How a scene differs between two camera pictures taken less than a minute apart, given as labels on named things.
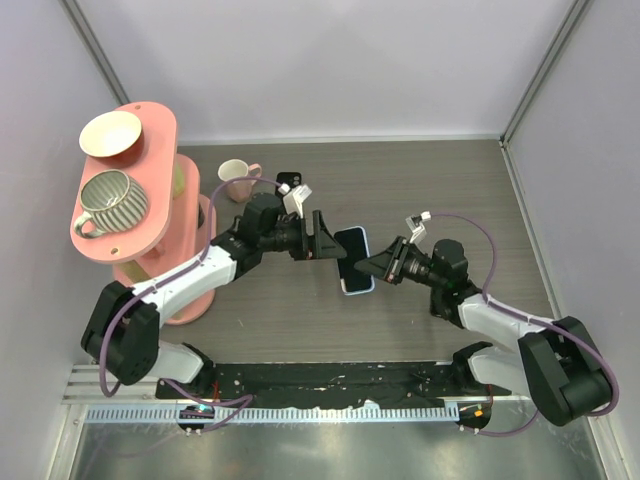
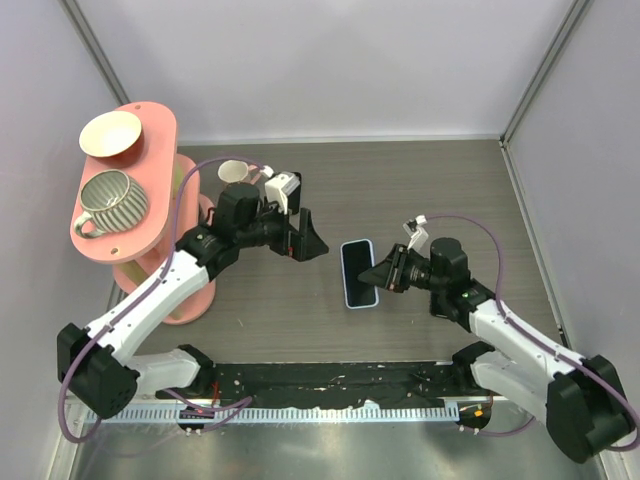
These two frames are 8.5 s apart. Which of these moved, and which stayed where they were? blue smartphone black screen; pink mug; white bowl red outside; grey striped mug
Moved: blue smartphone black screen
Stayed: white bowl red outside; pink mug; grey striped mug
